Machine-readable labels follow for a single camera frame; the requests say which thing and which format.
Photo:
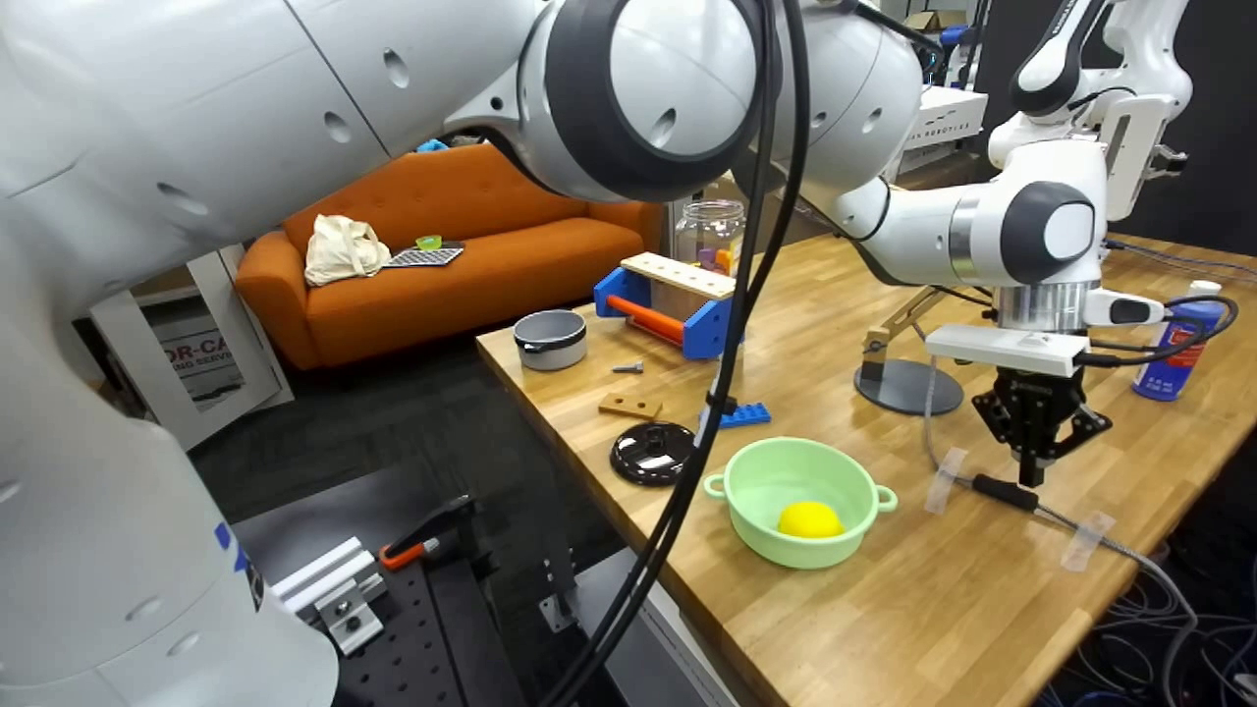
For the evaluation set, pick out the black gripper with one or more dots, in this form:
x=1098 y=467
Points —
x=1033 y=389

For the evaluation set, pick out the black inline lamp switch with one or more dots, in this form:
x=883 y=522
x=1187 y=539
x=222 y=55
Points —
x=999 y=491

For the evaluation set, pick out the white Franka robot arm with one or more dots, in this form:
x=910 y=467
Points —
x=1045 y=222

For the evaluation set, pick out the bulky white robot arm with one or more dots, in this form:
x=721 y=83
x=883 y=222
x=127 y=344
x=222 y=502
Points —
x=197 y=102

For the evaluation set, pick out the round white desk lamp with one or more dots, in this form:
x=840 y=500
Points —
x=910 y=389

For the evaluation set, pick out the translucent tape strip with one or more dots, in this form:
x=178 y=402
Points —
x=944 y=481
x=1085 y=543

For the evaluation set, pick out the blue bottle with white cap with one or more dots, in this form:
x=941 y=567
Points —
x=1172 y=360

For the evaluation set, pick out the yellow lemon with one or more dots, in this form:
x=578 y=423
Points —
x=812 y=518

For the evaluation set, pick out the mint green bowl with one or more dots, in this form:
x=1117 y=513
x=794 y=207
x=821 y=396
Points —
x=759 y=496

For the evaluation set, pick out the blue toy brick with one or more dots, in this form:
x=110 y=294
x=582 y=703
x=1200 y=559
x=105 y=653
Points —
x=748 y=417

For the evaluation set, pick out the blue wooden toy toolbox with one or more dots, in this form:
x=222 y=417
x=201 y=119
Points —
x=694 y=328

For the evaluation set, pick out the clear jar of coloured blocks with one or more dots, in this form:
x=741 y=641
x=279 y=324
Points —
x=710 y=235

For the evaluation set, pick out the small wooden block with holes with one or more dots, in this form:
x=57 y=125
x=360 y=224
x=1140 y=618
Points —
x=632 y=407

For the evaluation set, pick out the small metal screw bit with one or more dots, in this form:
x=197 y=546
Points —
x=625 y=371

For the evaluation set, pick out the orange sofa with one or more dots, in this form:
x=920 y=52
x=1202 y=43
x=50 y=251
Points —
x=497 y=259

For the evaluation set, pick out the grey book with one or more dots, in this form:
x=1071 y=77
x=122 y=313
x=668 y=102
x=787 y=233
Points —
x=426 y=258

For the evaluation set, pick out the small green item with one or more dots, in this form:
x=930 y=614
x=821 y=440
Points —
x=429 y=243

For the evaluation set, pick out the black breadboard bench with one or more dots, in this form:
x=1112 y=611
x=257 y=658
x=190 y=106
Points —
x=432 y=641

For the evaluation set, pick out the cream cloth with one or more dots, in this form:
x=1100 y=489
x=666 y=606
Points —
x=345 y=248

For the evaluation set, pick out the white cabinet with label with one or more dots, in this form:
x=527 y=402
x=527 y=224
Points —
x=197 y=354

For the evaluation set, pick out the aluminium bracket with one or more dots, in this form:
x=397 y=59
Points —
x=334 y=595

